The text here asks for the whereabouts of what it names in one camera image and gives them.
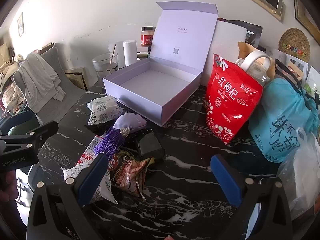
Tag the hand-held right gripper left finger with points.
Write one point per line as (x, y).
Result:
(92, 177)

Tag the purple tassel pouch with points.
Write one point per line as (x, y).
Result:
(130, 121)

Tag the white bread print snack packet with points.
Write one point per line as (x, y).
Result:
(105, 192)
(105, 110)

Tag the clear glass cup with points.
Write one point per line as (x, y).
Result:
(102, 67)

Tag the grey cloth garment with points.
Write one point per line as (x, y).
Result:
(37, 80)

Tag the black polka dot scrunchie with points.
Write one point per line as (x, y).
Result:
(147, 131)

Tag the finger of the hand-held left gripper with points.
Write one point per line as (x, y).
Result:
(18, 118)
(37, 132)

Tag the leaning framed picture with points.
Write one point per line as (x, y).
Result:
(76, 78)

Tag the person's left hand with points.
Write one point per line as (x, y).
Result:
(8, 180)

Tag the plain black scrunchie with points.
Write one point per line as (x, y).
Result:
(96, 128)

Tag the brown snack packet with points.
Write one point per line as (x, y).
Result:
(130, 175)

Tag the woven straw trivet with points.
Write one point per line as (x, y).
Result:
(293, 42)

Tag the white plastic bag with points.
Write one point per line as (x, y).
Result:
(305, 175)

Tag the black foil bag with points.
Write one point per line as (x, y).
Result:
(253, 33)

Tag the white paper towel roll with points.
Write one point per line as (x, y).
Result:
(130, 52)

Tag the brown cardboard piece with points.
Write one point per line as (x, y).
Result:
(47, 46)

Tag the green white packet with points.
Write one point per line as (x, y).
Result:
(312, 80)

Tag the white gift box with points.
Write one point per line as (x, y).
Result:
(150, 80)

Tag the blue plastic bag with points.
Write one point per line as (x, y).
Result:
(280, 115)

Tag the red printed snack bag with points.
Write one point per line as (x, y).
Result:
(230, 100)

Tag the brown paper bag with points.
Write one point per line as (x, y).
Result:
(246, 51)

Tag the small black box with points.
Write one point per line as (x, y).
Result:
(150, 145)

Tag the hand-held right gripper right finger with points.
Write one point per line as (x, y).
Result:
(225, 180)

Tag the dark wooden picture frame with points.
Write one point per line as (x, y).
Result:
(307, 17)

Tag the grey leaf pattern chair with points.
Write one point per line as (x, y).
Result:
(72, 97)

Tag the copper stirring spoon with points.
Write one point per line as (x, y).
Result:
(112, 53)

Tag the white foam board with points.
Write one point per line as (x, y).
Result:
(225, 37)

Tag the small wall picture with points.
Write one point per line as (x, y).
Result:
(20, 24)

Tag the red white long packet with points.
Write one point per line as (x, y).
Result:
(91, 150)

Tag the pile of clothes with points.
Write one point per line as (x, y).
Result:
(8, 80)

